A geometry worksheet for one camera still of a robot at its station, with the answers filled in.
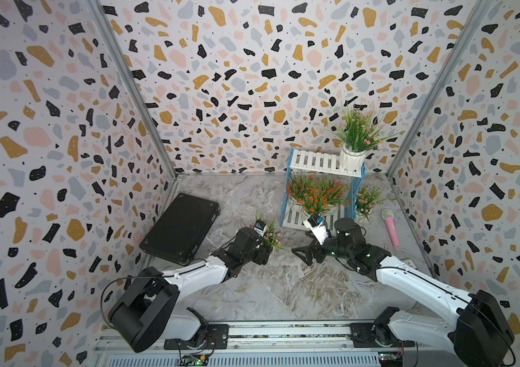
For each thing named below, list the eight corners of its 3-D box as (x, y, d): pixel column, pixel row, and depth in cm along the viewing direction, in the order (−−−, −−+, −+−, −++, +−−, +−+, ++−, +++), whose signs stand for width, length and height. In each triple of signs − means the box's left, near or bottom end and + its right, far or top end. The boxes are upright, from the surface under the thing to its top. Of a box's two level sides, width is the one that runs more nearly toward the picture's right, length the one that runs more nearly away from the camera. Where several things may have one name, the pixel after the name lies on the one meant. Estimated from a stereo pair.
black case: (143, 251, 94) (137, 245, 90) (182, 199, 113) (178, 191, 108) (188, 266, 91) (184, 260, 86) (221, 209, 109) (219, 202, 104)
